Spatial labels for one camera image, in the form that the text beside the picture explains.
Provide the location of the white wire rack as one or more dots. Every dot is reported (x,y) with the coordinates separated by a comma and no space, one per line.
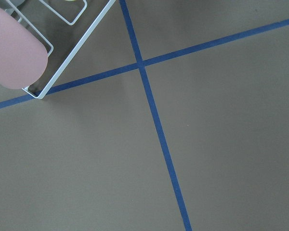
(62,26)

